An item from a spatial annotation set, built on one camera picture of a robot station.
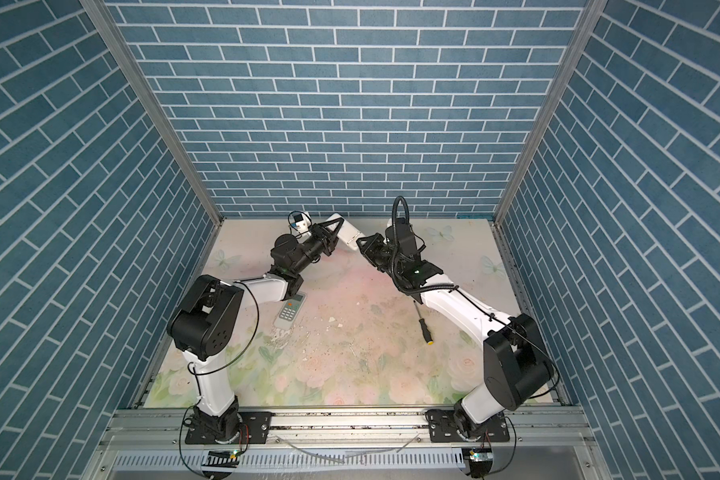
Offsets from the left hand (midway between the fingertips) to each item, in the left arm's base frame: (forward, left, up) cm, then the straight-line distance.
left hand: (345, 222), depth 84 cm
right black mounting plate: (-47, -25, -25) cm, 59 cm away
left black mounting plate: (-47, +22, -26) cm, 57 cm away
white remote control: (-3, -1, -1) cm, 4 cm away
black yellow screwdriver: (-22, -24, -24) cm, 41 cm away
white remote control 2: (-15, +18, -25) cm, 34 cm away
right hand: (-6, -2, 0) cm, 6 cm away
